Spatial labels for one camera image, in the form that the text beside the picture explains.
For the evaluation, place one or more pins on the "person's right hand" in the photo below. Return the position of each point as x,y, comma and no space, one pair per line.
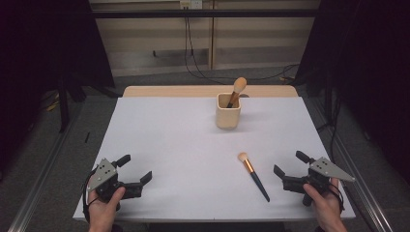
325,209

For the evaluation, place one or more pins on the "black horizontal bar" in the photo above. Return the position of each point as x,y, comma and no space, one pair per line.
206,13

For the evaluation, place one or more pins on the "black metal stand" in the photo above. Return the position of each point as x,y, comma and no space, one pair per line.
63,106

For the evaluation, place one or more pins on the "large-headed makeup brush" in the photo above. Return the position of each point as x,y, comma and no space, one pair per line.
238,90

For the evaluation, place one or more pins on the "white table mat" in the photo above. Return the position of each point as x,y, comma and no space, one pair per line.
193,161

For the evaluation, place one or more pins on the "beige square cup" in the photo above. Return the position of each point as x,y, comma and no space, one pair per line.
227,117

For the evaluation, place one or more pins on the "aluminium floor rail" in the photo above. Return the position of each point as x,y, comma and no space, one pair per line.
38,180
367,199

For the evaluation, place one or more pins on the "person's left hand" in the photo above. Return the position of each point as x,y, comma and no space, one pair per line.
104,211

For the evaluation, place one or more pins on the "small black floor piece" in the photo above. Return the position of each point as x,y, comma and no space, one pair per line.
87,137

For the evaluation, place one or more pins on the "small-headed makeup brush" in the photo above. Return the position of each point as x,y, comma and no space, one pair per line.
256,179

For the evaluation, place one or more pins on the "white wall socket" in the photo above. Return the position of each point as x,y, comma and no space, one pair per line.
190,4

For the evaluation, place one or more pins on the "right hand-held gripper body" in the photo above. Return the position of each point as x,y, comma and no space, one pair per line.
328,169

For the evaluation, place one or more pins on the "black curtain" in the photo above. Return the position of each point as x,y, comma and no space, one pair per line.
370,80
42,64

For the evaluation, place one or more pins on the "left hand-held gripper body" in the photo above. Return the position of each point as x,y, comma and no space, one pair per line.
102,174

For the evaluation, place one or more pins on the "wooden vertical post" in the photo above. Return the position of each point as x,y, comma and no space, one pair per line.
211,42

